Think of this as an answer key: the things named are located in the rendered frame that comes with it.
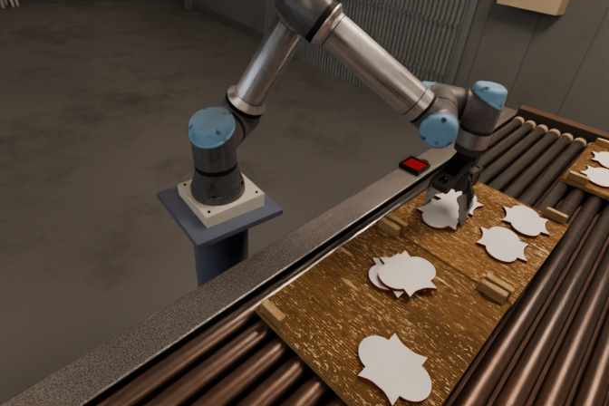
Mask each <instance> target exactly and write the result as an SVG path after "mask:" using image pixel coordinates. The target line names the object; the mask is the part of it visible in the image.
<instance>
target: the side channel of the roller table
mask: <svg viewBox="0 0 609 406"><path fill-rule="evenodd" d="M518 116H523V117H524V118H525V119H526V121H530V120H534V121H536V125H537V126H538V125H540V124H546V125H547V126H548V128H549V130H552V129H553V128H558V129H559V130H561V135H562V134H564V133H566V132H570V133H572V134H573V135H574V139H576V138H578V137H584V138H586V140H587V143H586V145H587V144H588V143H590V142H592V141H596V139H597V138H601V139H604V140H609V133H608V132H605V131H602V130H598V129H595V128H592V127H589V126H586V125H584V124H581V123H578V122H575V121H570V120H568V119H565V118H562V117H559V116H556V115H553V114H550V113H547V112H544V111H540V110H537V109H534V108H531V107H528V106H526V105H522V106H521V107H519V108H518V110H517V114H516V117H518ZM526 121H525V122H526ZM561 135H560V136H561Z"/></svg>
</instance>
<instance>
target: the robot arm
mask: <svg viewBox="0 0 609 406"><path fill-rule="evenodd" d="M275 9H276V12H277V14H276V16H275V18H274V20H273V22H272V23H271V25H270V26H269V28H268V30H267V32H266V34H265V36H264V38H263V40H262V42H261V43H260V45H259V46H258V48H257V50H256V52H255V54H254V56H253V58H252V59H251V61H250V63H249V65H248V66H247V68H246V70H245V72H244V74H243V75H242V77H241V79H240V81H239V83H238V84H237V85H233V86H231V87H229V89H228V90H227V93H226V95H225V97H224V98H223V100H222V102H221V103H220V104H219V105H218V107H209V108H207V109H206V110H200V111H198V112H196V113H195V114H194V115H193V116H192V117H191V119H190V121H189V125H188V127H189V130H188V135H189V139H190V142H191V148H192V155H193V161H194V167H195V171H194V175H193V180H192V182H191V193H192V196H193V198H194V199H195V200H196V201H197V202H199V203H201V204H203V205H207V206H224V205H227V204H230V203H233V202H235V201H237V200H238V199H240V198H241V197H242V196H243V194H244V192H245V180H244V178H243V176H242V174H241V172H240V170H239V167H238V165H237V147H238V146H239V145H240V143H241V142H242V141H243V140H244V139H245V138H246V137H247V135H248V134H249V133H250V132H251V131H252V130H253V129H254V128H255V127H256V126H257V125H258V123H259V122H260V120H261V117H262V114H263V113H264V111H265V109H266V105H265V103H264V101H265V100H266V97H267V96H268V94H269V93H270V92H271V91H272V89H273V87H274V86H275V84H276V82H277V81H278V79H279V77H280V76H281V74H282V73H283V71H284V69H285V68H286V66H287V65H288V64H289V62H290V60H291V59H292V57H293V56H294V54H295V52H296V50H297V49H298V47H299V46H300V44H301V43H302V41H303V40H304V39H305V40H306V41H307V42H309V43H310V44H320V45H321V46H322V47H323V48H324V49H325V50H326V51H327V52H328V53H330V54H331V55H332V56H333V57H334V58H335V59H337V60H338V61H339V62H340V63H341V64H343V65H344V66H345V67H346V68H347V69H348V70H350V71H351V72H352V73H353V74H354V75H356V76H357V77H358V78H359V79H360V80H362V81H363V82H364V83H365V84H366V85H368V86H369V87H370V88H371V89H372V90H373V91H375V92H376V93H377V94H378V95H379V96H381V97H382V98H383V99H384V100H385V101H386V102H388V103H389V104H390V105H391V106H392V107H393V108H394V109H395V110H396V111H397V112H399V113H400V114H401V115H402V116H403V117H404V118H406V119H407V120H408V121H409V122H410V123H412V124H413V125H414V126H415V127H416V128H417V129H419V133H420V138H421V140H422V141H423V142H424V143H425V144H426V145H427V146H429V147H431V148H434V149H441V148H445V147H448V146H449V145H450V144H452V142H453V141H454V140H456V141H455V144H454V149H455V150H456V151H457V152H456V153H455V154H454V155H453V156H452V157H451V159H450V160H449V161H448V162H447V163H446V164H445V165H444V167H443V168H442V169H440V170H439V172H437V173H436V174H434V175H433V176H432V177H431V179H430V183H429V185H428V187H427V191H426V194H425V199H424V205H426V204H428V203H430V202H431V198H433V197H434V196H435V195H436V193H437V192H442V193H444V194H448V193H449V192H450V191H451V189H454V191H455V192H456V193H457V192H458V191H462V194H461V195H459V196H458V197H457V203H458V204H459V210H458V212H459V218H458V222H459V224H460V225H462V224H463V223H464V222H465V221H466V219H467V217H468V214H469V211H470V210H471V208H472V207H473V204H474V201H473V198H474V188H472V187H474V186H475V185H477V183H478V181H479V177H480V174H481V172H482V170H483V167H480V166H479V165H478V163H479V159H480V157H481V156H483V154H484V151H485V150H486V149H487V147H488V144H489V142H490V139H491V137H492V133H493V131H494V129H495V127H496V124H497V122H498V118H499V115H500V113H501V111H503V109H504V108H503V107H504V104H505V101H506V98H507V95H508V90H507V89H506V88H505V87H504V86H502V85H500V84H498V83H495V82H484V81H478V82H476V83H475V84H474V86H473V87H472V89H466V88H461V87H457V86H451V85H447V84H442V83H438V82H425V81H424V82H421V81H420V80H419V79H417V78H416V77H415V76H414V75H413V74H412V73H411V72H409V71H408V70H407V69H406V68H405V67H404V66H403V65H401V64H400V63H399V62H398V61H397V60H396V59H395V58H393V57H392V56H391V55H390V54H389V53H388V52H386V51H385V50H384V49H383V48H382V47H381V46H380V45H379V44H377V43H376V42H375V41H374V40H373V39H372V38H371V37H370V36H369V35H368V34H367V33H366V32H364V31H363V30H362V29H361V28H360V27H359V26H358V25H357V24H355V23H354V22H353V21H352V20H351V19H350V18H348V17H347V16H346V15H345V14H344V13H343V9H342V4H341V3H339V0H275ZM459 121H461V124H460V126H459ZM458 131H459V132H458ZM474 179H475V180H474ZM476 180H477V181H476ZM473 181H474V182H473ZM472 183H473V185H472Z"/></svg>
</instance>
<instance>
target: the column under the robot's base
mask: <svg viewBox="0 0 609 406"><path fill-rule="evenodd" d="M157 197H158V199H159V200H160V202H161V203H162V204H163V206H164V207H165V208H166V210H167V211H168V212H169V213H170V214H171V215H172V217H173V218H174V219H175V221H176V222H177V223H178V225H179V226H180V228H181V229H182V230H183V231H184V233H185V234H186V235H187V237H188V238H189V240H190V241H191V242H192V244H193V245H194V252H195V261H196V270H197V279H198V287H200V286H201V285H204V284H205V283H206V282H208V281H209V280H211V279H213V278H214V277H216V276H218V275H220V274H222V273H223V272H225V271H227V270H228V269H229V268H231V267H232V266H235V265H237V264H238V263H240V262H242V261H243V260H245V259H247V258H248V229H249V228H251V227H254V226H256V225H259V224H261V223H263V222H266V221H267V220H269V219H272V218H275V217H278V216H280V215H282V214H283V209H282V208H280V207H279V206H278V205H277V204H276V203H275V202H274V201H273V200H272V199H271V198H270V197H269V196H268V195H267V194H266V193H265V204H264V206H263V207H260V208H256V209H254V210H251V211H249V212H247V213H245V214H242V215H240V216H237V217H233V218H231V219H229V220H227V221H224V222H222V223H219V224H217V225H215V226H213V227H209V228H207V227H206V226H205V225H204V224H203V223H202V221H201V220H200V219H199V218H198V216H197V215H196V214H195V213H194V212H193V210H192V209H191V208H190V207H189V206H188V204H187V203H186V202H185V201H184V200H183V198H182V197H181V196H180V195H179V190H178V186H176V187H173V188H168V189H165V190H162V191H160V192H157Z"/></svg>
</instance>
